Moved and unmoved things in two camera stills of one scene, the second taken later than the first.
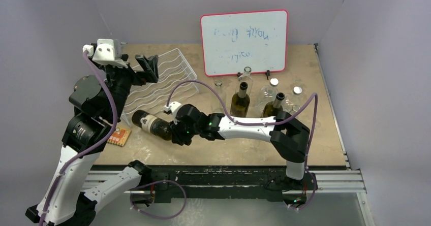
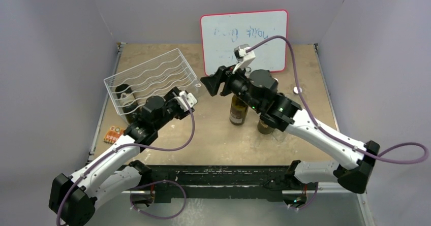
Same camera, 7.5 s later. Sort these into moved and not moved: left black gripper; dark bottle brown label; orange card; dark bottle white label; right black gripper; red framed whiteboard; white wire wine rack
Moved: dark bottle white label; right black gripper; left black gripper
Not moved: orange card; white wire wine rack; dark bottle brown label; red framed whiteboard
